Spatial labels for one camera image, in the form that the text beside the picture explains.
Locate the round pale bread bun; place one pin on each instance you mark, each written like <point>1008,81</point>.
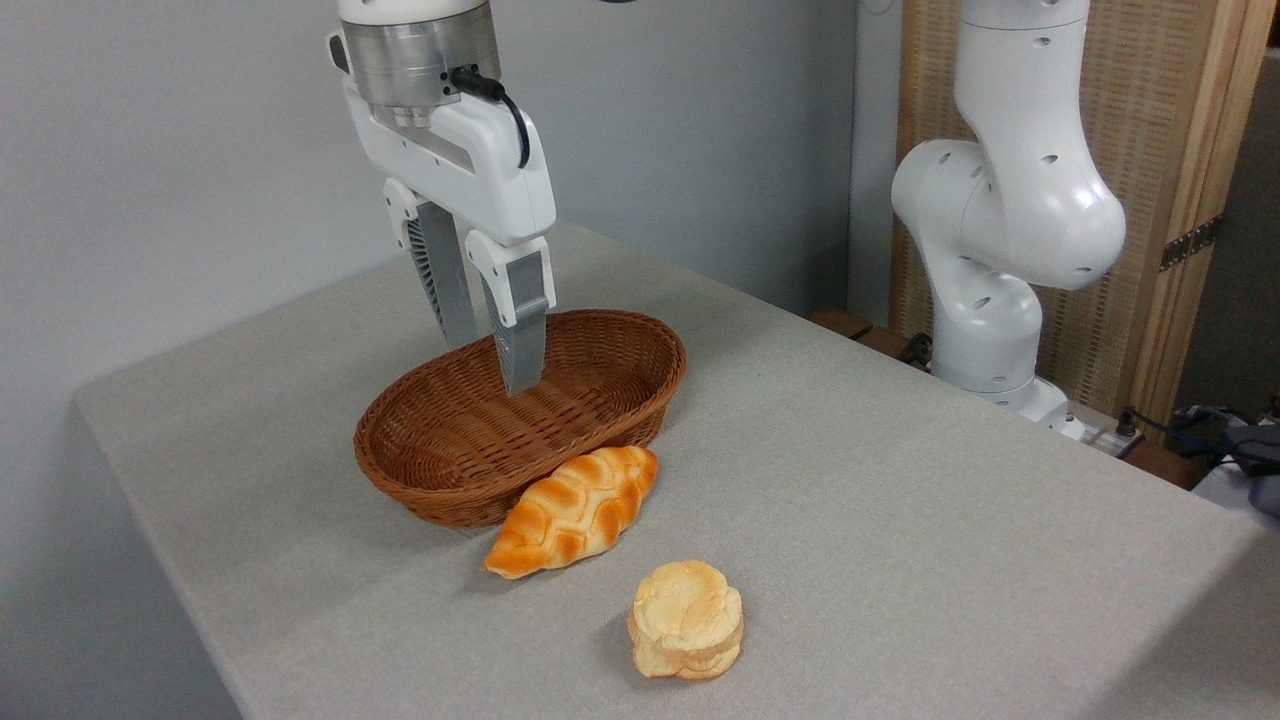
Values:
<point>686,620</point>

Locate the brown wooden base board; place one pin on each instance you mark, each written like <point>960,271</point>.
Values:
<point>865,335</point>

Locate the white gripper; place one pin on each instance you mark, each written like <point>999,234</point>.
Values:
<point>490,170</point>

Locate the brown wicker oval basket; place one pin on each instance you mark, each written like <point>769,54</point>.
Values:
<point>450,440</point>

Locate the braided golden bread loaf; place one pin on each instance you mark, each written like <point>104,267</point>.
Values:
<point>575,510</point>

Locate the dark metal screen hinge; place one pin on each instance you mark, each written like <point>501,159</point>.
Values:
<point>1190,243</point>

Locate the grey tablecloth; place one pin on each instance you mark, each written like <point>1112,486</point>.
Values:
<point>850,500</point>

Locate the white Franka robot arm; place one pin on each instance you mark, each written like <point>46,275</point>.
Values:
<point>1010,210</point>

